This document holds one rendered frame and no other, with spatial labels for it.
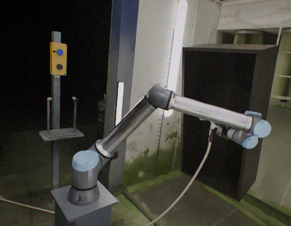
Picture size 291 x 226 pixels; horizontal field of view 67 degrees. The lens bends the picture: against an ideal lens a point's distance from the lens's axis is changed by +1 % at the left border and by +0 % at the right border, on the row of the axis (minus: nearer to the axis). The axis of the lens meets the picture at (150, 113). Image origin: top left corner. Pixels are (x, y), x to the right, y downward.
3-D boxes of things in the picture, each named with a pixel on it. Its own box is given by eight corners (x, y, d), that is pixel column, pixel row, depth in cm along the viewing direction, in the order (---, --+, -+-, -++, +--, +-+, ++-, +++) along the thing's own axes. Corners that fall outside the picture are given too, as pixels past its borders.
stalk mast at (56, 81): (56, 199, 225) (59, 32, 187) (58, 203, 221) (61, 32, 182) (50, 201, 221) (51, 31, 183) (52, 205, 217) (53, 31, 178)
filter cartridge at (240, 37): (250, 97, 302) (264, 34, 281) (252, 101, 269) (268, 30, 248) (222, 93, 313) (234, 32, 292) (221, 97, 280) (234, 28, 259)
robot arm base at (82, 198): (74, 210, 122) (75, 194, 119) (62, 192, 136) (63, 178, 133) (105, 199, 134) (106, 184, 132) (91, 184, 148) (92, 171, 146)
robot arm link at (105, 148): (75, 162, 141) (155, 78, 123) (86, 151, 158) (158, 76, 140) (92, 177, 142) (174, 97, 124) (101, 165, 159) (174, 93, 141)
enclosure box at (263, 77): (199, 157, 240) (205, 43, 196) (255, 181, 201) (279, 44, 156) (180, 171, 218) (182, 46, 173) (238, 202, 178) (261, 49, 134)
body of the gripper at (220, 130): (214, 133, 153) (226, 140, 142) (216, 121, 150) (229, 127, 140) (223, 133, 156) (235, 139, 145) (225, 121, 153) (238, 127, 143)
